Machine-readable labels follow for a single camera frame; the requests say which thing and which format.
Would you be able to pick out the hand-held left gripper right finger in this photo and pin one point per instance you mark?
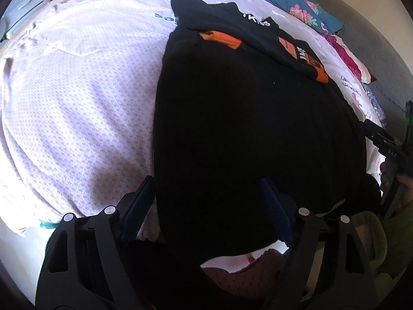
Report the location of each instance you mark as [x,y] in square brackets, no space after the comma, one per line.
[274,210]

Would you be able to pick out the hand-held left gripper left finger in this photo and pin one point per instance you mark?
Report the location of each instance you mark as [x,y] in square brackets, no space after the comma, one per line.
[138,206]

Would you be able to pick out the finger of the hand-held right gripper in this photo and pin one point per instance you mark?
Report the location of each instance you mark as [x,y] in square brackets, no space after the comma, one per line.
[377,130]

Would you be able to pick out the black long-sleeve sweater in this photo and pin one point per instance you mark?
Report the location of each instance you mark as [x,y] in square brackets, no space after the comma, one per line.
[251,119]

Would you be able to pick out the person's right hand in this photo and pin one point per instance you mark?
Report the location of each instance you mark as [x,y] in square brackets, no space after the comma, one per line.
[406,182]

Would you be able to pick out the grey padded headboard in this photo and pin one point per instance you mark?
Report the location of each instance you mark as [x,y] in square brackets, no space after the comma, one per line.
[380,61]

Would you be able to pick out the pink dotted garment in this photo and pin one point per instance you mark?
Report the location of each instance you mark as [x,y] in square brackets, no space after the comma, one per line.
[245,274]

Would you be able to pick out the green fleece clothing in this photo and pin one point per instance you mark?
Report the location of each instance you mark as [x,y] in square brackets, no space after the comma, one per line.
[367,232]

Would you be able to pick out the red patterned pillow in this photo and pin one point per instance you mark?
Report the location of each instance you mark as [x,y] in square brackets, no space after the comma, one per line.
[347,55]

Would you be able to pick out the pink printed bed sheet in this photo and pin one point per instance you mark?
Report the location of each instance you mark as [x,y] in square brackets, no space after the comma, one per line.
[80,87]

